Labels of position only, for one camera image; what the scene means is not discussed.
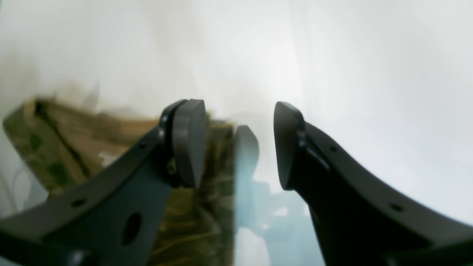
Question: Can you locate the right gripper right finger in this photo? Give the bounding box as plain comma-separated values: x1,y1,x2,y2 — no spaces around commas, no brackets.
273,102,473,266

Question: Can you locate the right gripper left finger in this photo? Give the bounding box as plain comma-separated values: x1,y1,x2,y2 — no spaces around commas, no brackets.
0,99,207,266

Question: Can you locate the camouflage t-shirt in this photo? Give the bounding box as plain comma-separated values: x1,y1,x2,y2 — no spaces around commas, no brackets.
2,98,234,266

